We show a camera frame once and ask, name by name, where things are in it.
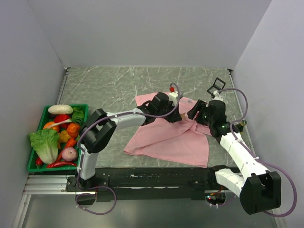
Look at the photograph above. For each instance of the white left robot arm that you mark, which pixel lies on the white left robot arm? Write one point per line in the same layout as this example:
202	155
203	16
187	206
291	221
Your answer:
97	131

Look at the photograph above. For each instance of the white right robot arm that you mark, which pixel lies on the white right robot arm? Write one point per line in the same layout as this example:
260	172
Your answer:
258	188

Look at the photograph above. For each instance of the red tomato toy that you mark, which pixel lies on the red tomato toy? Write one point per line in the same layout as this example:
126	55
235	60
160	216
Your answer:
60	118

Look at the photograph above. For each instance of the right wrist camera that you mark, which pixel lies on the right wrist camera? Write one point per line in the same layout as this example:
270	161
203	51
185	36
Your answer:
217	96

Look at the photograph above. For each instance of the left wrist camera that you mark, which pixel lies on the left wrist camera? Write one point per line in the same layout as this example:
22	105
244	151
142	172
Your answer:
174	96

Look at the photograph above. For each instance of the black brooch box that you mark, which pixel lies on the black brooch box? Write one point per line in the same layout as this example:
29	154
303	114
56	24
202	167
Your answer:
217	85

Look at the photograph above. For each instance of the orange fruit toy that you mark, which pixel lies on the orange fruit toy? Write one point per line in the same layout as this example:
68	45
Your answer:
52	125

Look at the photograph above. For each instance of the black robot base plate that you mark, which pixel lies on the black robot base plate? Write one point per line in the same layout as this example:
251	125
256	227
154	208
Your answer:
148	184

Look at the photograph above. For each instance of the green lettuce toy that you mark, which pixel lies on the green lettuce toy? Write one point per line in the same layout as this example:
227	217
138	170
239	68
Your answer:
44	142

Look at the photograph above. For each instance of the pink t-shirt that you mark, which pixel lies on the pink t-shirt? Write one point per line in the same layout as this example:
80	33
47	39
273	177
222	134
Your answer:
184	141

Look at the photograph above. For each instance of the white radish toy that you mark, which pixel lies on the white radish toy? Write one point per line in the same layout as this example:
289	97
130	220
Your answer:
60	109

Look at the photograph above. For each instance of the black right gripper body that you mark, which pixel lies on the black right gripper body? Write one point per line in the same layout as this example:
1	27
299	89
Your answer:
203	118

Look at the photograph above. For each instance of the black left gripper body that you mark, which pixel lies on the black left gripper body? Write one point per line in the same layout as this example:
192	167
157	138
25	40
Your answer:
169	109

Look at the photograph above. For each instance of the green plastic crate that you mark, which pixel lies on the green plastic crate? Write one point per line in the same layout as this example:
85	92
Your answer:
45	118

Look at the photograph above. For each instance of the purple onion toy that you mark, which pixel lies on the purple onion toy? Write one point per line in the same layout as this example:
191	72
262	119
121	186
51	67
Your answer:
69	154

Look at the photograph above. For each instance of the orange carrot toy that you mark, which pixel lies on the orange carrot toy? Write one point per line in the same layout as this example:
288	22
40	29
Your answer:
73	131

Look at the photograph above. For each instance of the green glass bottle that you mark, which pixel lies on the green glass bottle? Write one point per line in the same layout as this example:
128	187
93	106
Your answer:
241	125

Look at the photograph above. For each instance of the aluminium table edge rail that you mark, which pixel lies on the aluminium table edge rail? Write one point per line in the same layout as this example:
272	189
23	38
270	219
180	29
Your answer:
66	74

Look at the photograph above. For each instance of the red chili pepper toy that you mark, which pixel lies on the red chili pepper toy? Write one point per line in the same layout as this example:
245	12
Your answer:
39	162

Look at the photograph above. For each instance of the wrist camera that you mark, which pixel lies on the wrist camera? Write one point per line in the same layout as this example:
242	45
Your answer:
217	96
174	96

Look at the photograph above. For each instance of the yellow pepper toy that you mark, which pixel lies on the yellow pepper toy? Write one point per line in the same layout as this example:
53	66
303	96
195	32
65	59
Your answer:
63	136

